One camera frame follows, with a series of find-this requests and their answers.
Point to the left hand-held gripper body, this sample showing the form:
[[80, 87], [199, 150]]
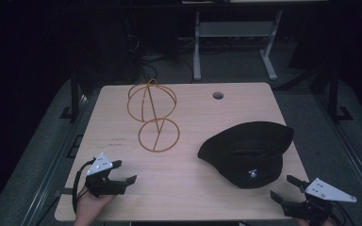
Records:
[[100, 183]]

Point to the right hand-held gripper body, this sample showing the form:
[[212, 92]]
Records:
[[326, 192]]

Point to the black bucket hat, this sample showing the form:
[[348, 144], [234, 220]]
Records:
[[248, 157]]

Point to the person's left hand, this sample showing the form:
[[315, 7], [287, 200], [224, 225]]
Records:
[[89, 208]]

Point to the person's right hand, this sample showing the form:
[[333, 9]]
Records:
[[304, 222]]

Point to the black metal stand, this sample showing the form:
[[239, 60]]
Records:
[[74, 97], [333, 94]]

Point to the grey metal floor rail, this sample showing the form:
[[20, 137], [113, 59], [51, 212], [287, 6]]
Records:
[[52, 166], [352, 147]]

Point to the white metal desk frame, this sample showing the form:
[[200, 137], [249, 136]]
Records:
[[235, 29]]

